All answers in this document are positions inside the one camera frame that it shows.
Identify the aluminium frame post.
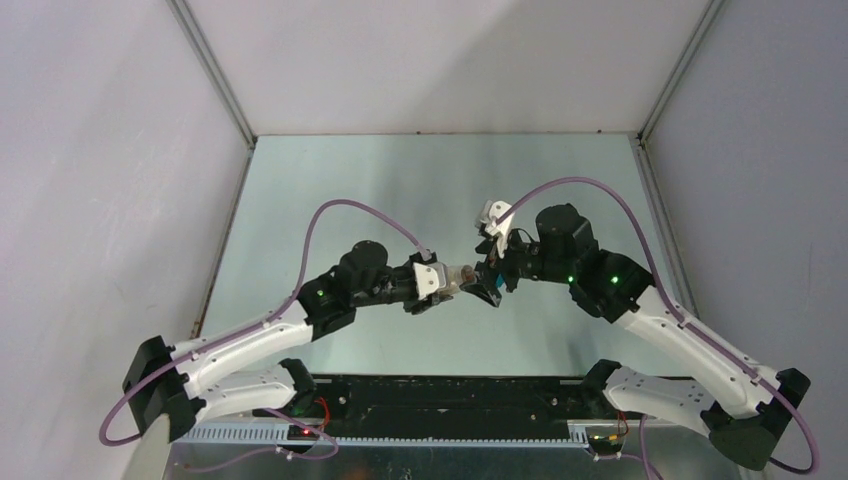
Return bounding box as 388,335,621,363
637,0,727,144
166,0,258,150

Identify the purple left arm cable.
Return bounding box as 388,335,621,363
99,199,435,447

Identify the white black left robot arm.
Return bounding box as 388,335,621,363
122,241,474,441

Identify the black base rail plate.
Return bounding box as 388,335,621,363
254,374,647,440

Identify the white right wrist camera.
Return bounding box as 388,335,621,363
475,200,513,258

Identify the aluminium frame post right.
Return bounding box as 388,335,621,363
637,0,727,144

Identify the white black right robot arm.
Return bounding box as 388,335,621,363
464,201,810,471

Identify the white slotted cable duct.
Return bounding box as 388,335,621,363
175,422,589,448

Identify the aluminium right side rail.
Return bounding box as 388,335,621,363
628,132,701,319

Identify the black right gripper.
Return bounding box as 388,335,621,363
459,224,574,307

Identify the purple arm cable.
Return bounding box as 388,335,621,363
496,176,821,475
99,199,435,447

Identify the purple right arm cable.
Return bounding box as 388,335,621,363
496,176,821,475

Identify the aluminium frame post left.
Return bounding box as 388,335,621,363
166,0,258,150

